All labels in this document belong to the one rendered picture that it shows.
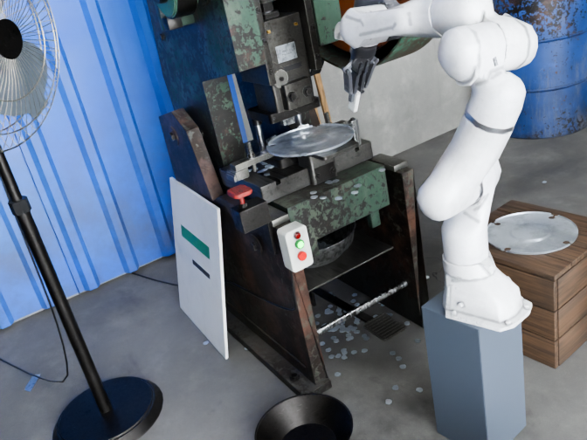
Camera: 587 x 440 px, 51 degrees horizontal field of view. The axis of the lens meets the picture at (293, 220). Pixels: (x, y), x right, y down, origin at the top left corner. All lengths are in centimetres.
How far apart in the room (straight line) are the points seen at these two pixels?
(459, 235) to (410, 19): 52
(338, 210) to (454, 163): 67
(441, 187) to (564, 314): 82
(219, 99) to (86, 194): 112
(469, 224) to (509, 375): 46
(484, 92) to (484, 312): 55
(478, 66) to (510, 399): 94
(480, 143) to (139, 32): 201
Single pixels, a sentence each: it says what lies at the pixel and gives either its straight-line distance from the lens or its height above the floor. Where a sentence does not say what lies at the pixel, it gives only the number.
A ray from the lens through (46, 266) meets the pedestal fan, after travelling 204.
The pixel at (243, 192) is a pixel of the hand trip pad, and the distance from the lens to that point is 176.
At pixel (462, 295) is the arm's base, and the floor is 51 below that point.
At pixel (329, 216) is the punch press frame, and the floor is 56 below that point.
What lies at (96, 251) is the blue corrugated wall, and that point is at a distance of 316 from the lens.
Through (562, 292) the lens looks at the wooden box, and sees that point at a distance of 203.
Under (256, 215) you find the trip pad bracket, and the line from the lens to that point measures 180.
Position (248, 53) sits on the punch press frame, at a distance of 186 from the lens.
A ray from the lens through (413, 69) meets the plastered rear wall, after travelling 400.
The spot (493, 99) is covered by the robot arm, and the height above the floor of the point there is 101.
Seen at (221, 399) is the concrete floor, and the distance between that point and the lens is 223.
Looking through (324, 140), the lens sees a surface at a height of 79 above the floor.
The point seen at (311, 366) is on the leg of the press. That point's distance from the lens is 208.
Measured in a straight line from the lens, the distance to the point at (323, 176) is 200.
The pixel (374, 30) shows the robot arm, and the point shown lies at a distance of 156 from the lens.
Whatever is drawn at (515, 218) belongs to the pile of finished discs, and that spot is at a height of 35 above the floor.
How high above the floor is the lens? 140
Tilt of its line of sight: 25 degrees down
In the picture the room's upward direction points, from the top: 12 degrees counter-clockwise
